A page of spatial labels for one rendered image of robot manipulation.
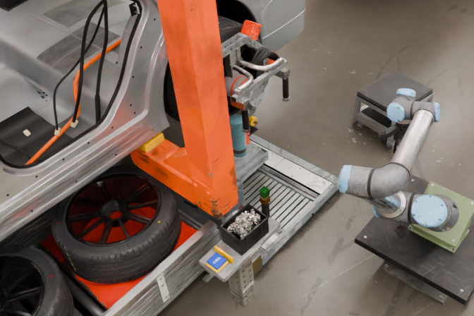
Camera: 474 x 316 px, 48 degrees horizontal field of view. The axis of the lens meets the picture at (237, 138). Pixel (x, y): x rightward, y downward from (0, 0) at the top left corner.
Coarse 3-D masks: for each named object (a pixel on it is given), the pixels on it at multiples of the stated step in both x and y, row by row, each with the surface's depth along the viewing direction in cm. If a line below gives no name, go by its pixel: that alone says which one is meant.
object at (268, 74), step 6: (276, 66) 284; (282, 66) 287; (270, 72) 281; (276, 72) 285; (258, 78) 277; (264, 78) 278; (252, 84) 274; (258, 84) 276; (246, 90) 270; (252, 90) 274; (234, 96) 267; (240, 96) 268
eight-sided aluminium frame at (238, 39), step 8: (240, 32) 287; (232, 40) 283; (240, 40) 281; (248, 40) 286; (224, 48) 276; (232, 48) 279; (256, 48) 295; (224, 56) 277; (264, 64) 307; (264, 72) 310; (240, 112) 315; (248, 112) 315
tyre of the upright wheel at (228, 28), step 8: (224, 24) 284; (232, 24) 286; (240, 24) 291; (224, 32) 282; (232, 32) 287; (256, 40) 306; (168, 64) 282; (168, 72) 283; (256, 72) 319; (168, 80) 283; (168, 88) 285; (168, 96) 287; (168, 104) 293; (176, 104) 286; (168, 112) 301; (176, 112) 291; (176, 120) 306
